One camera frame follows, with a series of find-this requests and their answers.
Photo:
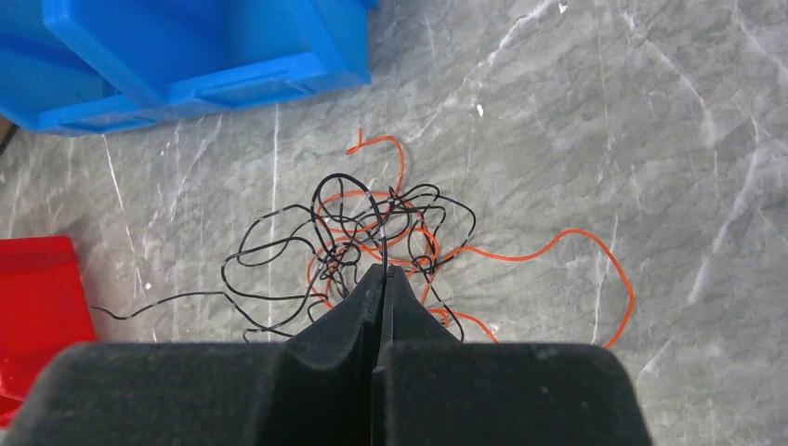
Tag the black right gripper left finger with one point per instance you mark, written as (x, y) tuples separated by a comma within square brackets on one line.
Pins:
[(316, 388)]

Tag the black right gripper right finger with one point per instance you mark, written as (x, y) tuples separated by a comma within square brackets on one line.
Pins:
[(429, 388)]

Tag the red plastic bin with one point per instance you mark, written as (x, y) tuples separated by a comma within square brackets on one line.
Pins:
[(43, 311)]

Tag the blue plastic divided bin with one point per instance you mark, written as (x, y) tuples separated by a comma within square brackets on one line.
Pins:
[(72, 68)]

